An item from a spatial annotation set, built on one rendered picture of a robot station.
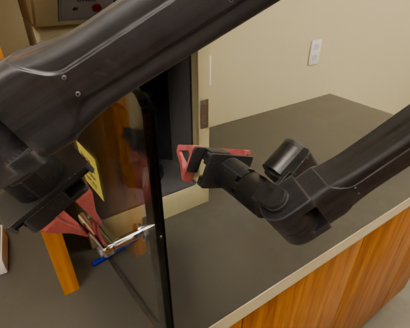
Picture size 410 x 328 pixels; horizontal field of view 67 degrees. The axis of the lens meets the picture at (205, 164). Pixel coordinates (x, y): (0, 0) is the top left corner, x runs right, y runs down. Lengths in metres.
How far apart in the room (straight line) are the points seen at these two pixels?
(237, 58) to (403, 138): 0.95
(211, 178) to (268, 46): 0.95
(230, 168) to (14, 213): 0.31
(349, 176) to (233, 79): 0.96
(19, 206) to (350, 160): 0.39
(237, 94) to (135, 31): 1.17
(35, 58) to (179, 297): 0.53
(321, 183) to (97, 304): 0.47
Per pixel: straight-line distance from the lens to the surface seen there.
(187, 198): 0.81
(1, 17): 0.99
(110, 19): 0.20
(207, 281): 0.68
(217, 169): 0.53
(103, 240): 0.39
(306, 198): 0.41
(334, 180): 0.42
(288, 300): 0.88
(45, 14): 0.52
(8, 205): 0.39
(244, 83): 1.36
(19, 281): 0.77
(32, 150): 0.24
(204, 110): 0.71
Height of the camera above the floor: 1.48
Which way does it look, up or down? 32 degrees down
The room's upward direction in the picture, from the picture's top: straight up
